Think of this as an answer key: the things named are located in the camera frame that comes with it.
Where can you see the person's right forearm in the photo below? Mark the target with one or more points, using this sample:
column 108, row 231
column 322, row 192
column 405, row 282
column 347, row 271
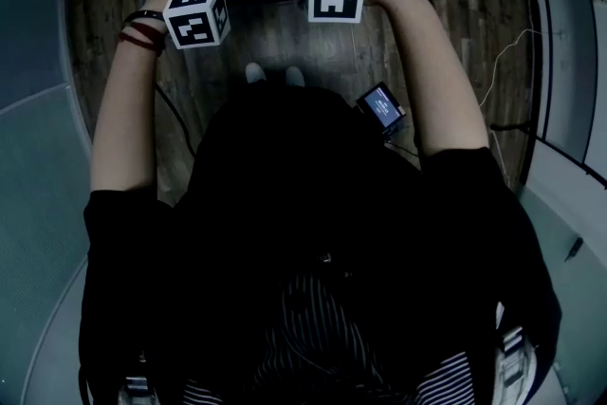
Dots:
column 441, row 71

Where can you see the person's left forearm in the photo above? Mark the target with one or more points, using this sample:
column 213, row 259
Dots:
column 125, row 109

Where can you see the black wristband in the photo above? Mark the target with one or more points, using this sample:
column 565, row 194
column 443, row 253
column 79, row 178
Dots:
column 142, row 15

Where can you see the person's left white shoe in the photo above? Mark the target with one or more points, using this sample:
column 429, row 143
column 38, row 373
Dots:
column 256, row 73

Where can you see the person's white shoe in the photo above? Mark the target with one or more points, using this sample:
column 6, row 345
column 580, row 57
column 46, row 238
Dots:
column 295, row 76
column 256, row 73

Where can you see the person's right white shoe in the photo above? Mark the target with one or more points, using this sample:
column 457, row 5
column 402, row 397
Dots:
column 295, row 76

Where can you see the small black screen device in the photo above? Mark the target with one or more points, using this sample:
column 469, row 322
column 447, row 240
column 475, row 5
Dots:
column 381, row 109

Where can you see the person's black shirt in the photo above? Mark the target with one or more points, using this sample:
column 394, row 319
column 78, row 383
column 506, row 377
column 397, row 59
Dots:
column 303, row 204

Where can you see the grey partition panel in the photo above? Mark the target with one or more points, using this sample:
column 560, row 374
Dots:
column 38, row 180

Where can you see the white black-framed panel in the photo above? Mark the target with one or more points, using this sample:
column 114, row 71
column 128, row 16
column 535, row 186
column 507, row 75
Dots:
column 564, row 76

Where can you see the striped garment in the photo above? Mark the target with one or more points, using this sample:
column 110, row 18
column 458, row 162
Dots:
column 322, row 336

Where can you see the small black clip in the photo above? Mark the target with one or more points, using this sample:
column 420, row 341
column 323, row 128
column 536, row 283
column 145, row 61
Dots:
column 574, row 249

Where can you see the frosted glass panel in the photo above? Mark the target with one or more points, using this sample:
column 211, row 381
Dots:
column 564, row 299

